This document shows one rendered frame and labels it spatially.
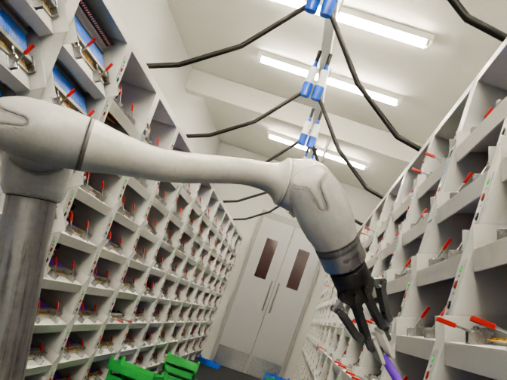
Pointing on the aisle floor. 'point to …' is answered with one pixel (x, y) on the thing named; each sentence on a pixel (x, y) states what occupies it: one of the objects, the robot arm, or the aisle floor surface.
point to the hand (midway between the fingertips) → (379, 345)
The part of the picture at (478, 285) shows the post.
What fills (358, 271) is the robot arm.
